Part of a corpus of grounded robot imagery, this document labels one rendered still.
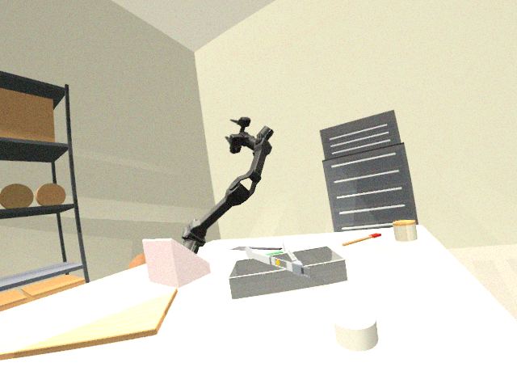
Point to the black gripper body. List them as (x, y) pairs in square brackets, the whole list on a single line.
[(243, 122)]

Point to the red brush with wooden handle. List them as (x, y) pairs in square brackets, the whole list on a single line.
[(376, 235)]

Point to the grey spatula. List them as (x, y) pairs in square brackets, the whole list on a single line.
[(242, 248)]

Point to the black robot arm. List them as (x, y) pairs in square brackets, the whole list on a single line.
[(194, 233)]

